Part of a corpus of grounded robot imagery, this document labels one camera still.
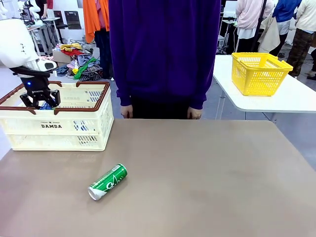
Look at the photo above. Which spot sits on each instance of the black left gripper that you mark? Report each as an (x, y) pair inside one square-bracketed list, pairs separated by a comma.
[(35, 86)]

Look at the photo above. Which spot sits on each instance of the green drink can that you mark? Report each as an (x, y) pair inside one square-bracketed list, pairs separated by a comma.
[(108, 182)]

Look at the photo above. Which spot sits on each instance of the person's left forearm purple sleeve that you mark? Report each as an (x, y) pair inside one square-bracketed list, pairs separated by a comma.
[(201, 89)]

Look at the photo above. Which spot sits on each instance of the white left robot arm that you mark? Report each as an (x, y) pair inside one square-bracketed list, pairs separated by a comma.
[(14, 44)]

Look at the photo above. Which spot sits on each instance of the person's right forearm purple sleeve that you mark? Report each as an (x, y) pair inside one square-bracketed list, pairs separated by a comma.
[(124, 89)]

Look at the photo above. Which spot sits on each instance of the yellow plastic basket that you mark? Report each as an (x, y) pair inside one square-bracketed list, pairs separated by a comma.
[(259, 81)]

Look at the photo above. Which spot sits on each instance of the person's right hand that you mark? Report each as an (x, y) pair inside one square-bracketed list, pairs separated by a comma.
[(127, 112)]

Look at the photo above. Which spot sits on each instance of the person's left hand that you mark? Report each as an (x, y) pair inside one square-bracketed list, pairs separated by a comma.
[(195, 113)]

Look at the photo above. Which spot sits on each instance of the cardboard box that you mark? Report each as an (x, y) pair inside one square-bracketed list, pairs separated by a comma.
[(60, 57)]

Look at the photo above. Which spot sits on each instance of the pile of colourful clothes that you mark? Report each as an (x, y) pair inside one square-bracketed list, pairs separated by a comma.
[(85, 66)]

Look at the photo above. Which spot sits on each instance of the red cloth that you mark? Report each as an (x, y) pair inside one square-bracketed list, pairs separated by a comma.
[(71, 52)]

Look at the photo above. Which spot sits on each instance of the dark checked cloth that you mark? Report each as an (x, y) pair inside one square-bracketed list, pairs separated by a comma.
[(92, 72)]

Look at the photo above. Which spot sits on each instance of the blue plaid cloth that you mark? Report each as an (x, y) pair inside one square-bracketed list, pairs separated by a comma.
[(85, 59)]

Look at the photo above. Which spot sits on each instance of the yellow cloth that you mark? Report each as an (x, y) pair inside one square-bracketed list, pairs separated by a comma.
[(70, 46)]

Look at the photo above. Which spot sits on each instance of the grey background workbench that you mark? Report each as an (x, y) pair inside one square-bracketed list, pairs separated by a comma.
[(42, 34)]

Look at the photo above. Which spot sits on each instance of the black chair back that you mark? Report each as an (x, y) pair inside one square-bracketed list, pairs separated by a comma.
[(73, 19)]

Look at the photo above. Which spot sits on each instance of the white red background robot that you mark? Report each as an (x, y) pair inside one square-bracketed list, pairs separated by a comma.
[(29, 11)]

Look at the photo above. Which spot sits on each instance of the background person in dark clothes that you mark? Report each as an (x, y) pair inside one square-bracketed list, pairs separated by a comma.
[(44, 7)]

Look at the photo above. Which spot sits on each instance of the person with orange garment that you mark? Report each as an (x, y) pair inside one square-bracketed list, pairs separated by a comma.
[(97, 19)]

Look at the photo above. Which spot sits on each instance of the black trousers of person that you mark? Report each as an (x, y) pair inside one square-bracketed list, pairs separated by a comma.
[(160, 108)]

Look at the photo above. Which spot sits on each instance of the person in purple sweater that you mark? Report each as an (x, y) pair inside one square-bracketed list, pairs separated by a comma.
[(163, 44)]

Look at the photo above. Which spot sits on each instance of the white side table leg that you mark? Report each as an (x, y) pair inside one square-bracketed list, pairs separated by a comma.
[(220, 103)]

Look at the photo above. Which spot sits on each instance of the person in pink sweater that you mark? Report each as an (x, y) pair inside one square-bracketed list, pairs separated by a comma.
[(251, 17)]

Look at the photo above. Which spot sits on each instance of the white side table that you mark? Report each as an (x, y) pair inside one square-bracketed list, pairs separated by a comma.
[(279, 98)]

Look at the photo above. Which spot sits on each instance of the beige hanging coat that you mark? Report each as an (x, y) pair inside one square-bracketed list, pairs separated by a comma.
[(270, 34)]

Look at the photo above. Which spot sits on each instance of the person in blue jacket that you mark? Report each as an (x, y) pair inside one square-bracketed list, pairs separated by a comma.
[(286, 14)]

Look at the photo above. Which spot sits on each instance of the person in cream jacket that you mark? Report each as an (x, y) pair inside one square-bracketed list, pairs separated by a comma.
[(302, 37)]

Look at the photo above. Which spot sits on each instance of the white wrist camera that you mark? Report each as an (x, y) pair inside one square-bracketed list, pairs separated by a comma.
[(48, 65)]

